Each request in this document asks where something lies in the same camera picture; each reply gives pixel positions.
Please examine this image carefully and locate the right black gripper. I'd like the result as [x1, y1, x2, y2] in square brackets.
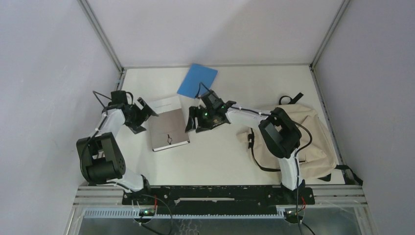
[185, 105, 216, 132]

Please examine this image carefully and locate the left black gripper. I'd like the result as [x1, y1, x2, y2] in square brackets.
[125, 98, 158, 134]

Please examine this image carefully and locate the grey and white book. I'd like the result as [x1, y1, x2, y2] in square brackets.
[148, 96, 190, 152]

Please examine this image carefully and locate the blue notebook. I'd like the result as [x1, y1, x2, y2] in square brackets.
[177, 64, 218, 98]

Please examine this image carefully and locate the beige canvas student bag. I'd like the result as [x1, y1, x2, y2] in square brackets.
[237, 93, 351, 182]

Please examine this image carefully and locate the black booklet with gold emblem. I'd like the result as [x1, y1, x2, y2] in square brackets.
[208, 116, 228, 129]

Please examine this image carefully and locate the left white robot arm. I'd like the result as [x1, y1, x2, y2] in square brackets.
[76, 90, 157, 204]

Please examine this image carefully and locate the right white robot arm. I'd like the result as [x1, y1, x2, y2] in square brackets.
[185, 90, 305, 204]

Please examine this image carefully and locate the black mounting rail base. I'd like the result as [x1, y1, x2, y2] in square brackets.
[122, 185, 315, 217]

